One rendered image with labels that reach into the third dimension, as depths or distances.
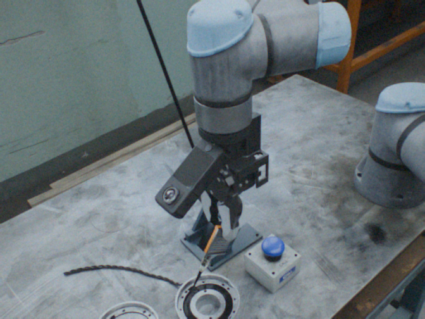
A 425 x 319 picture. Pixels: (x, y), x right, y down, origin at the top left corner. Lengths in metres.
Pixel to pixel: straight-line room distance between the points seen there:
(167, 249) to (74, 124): 1.59
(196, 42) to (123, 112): 2.00
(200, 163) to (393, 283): 0.70
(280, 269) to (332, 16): 0.42
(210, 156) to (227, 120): 0.07
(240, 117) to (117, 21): 1.81
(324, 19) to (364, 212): 0.50
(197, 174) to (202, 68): 0.15
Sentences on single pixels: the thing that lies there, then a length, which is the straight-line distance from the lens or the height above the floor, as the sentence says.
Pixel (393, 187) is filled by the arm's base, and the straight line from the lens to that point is 0.95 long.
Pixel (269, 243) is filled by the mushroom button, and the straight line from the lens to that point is 0.77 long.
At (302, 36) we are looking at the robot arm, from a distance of 0.54.
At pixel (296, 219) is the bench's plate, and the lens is 0.92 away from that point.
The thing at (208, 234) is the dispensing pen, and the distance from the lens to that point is 0.70.
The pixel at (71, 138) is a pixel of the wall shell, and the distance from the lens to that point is 2.41.
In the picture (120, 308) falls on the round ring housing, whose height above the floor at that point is 0.83.
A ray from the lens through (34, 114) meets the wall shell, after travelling 2.28.
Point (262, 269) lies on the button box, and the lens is 0.77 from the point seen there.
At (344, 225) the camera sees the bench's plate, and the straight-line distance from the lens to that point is 0.92.
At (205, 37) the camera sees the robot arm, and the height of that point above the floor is 1.26.
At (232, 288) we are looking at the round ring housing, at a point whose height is 0.83.
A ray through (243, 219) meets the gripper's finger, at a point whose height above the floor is 0.96.
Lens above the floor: 1.45
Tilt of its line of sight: 38 degrees down
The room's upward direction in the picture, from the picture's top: 4 degrees counter-clockwise
